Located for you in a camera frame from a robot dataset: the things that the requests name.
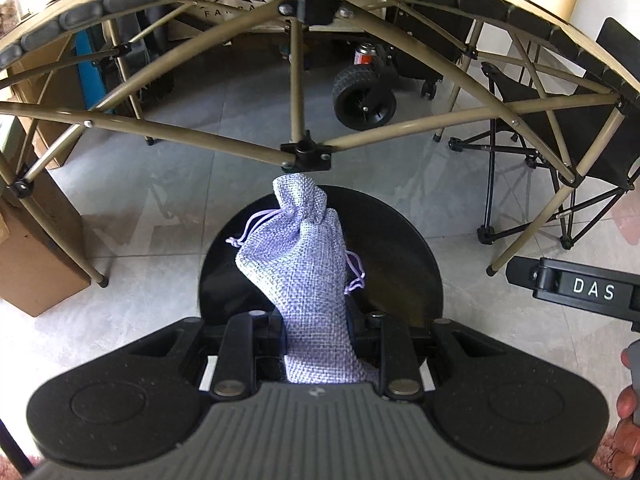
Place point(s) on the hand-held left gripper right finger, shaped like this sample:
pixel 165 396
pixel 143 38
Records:
pixel 395 350

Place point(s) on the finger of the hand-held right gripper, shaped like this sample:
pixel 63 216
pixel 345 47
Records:
pixel 522 271

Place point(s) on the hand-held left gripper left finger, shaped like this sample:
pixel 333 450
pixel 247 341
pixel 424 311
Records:
pixel 240 350

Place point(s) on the black trash bin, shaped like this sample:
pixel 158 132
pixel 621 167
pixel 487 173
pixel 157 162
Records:
pixel 400 260

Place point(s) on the person's right hand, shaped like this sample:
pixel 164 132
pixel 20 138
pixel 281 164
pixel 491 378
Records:
pixel 624 402

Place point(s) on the black folding chair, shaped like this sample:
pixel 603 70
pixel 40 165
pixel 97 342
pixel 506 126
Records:
pixel 590 125

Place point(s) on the black suitcase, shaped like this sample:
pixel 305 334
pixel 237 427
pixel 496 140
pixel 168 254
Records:
pixel 430 50

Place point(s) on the black stand leg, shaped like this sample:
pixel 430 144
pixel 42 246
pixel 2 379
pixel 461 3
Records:
pixel 10 445

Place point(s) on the red gas canister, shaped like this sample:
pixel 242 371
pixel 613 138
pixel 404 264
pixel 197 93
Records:
pixel 364 55

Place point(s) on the open brown cardboard box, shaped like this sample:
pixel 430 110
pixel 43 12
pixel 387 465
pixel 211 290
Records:
pixel 50 105

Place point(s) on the tan folding table frame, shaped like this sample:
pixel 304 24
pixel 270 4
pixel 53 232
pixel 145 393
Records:
pixel 296 85

